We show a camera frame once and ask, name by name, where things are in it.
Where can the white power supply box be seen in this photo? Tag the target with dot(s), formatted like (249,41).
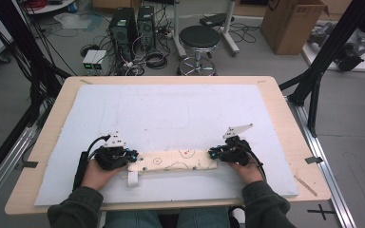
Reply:
(88,60)
(100,60)

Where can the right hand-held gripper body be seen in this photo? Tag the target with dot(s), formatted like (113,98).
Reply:
(236,152)

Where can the white round table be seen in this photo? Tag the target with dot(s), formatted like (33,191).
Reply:
(55,6)

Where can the white foam mat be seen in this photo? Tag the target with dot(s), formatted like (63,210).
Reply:
(177,104)

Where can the brown cardboard box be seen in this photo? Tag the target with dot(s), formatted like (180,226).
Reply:
(290,27)

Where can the thin wooden stick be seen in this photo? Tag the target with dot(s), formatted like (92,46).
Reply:
(305,186)

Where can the person's right leg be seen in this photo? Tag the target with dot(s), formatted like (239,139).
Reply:
(204,218)

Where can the black tape strip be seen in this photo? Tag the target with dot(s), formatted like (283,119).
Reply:
(313,160)
(28,164)

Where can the white metal stand leg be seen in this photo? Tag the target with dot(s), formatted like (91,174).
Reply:
(229,30)

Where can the person's leg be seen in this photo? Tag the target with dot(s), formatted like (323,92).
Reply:
(204,218)
(133,220)

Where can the person's left hand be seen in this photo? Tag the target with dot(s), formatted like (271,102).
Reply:
(98,177)

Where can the person's right hand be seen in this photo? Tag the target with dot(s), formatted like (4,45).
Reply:
(250,172)

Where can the cream printed towel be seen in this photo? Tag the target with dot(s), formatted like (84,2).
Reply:
(171,160)

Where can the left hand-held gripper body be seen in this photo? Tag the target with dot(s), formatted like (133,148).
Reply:
(112,156)

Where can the black computer tower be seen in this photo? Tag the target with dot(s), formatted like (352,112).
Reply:
(122,30)
(146,27)

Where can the black round stool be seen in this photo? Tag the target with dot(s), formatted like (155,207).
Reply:
(199,36)

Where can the aluminium rail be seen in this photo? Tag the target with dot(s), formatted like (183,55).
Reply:
(326,171)
(3,166)

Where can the black flat case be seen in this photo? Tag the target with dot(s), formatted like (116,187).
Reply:
(215,19)

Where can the clear plastic sheet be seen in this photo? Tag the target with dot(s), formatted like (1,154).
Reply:
(74,21)

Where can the black metal frame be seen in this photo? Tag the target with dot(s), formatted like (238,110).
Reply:
(28,53)
(328,53)

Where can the black tape cross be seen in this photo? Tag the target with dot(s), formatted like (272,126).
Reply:
(321,211)

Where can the person's left leg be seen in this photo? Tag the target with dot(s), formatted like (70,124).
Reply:
(133,220)

